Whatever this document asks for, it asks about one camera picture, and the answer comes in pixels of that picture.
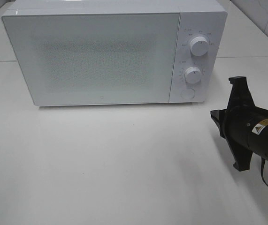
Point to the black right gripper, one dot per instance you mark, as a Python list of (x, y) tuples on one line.
[(244, 128)]

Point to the lower white microwave knob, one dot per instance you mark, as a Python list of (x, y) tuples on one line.
[(192, 75)]

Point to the white microwave knob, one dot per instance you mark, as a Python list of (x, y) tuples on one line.
[(192, 75), (199, 45)]

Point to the upper white microwave knob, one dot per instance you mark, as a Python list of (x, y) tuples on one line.
[(199, 45)]

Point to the white microwave oven body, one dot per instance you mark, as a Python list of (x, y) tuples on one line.
[(196, 17)]

